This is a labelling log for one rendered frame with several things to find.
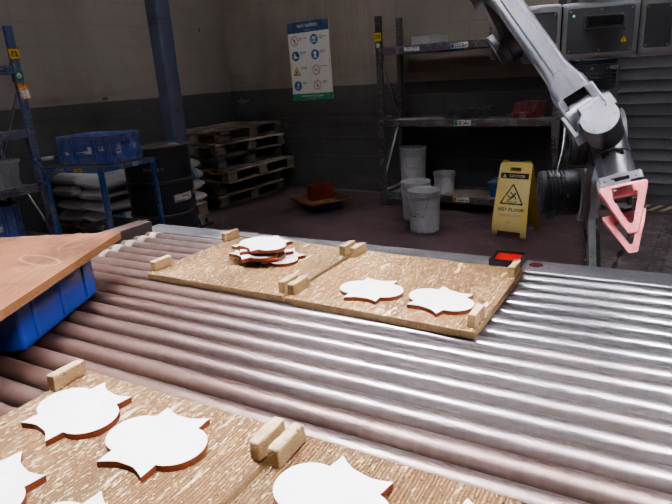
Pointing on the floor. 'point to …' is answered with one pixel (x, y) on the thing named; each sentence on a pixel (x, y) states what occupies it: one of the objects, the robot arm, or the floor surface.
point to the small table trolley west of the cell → (99, 183)
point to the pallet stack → (238, 160)
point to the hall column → (167, 73)
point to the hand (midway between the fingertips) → (632, 238)
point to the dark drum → (175, 179)
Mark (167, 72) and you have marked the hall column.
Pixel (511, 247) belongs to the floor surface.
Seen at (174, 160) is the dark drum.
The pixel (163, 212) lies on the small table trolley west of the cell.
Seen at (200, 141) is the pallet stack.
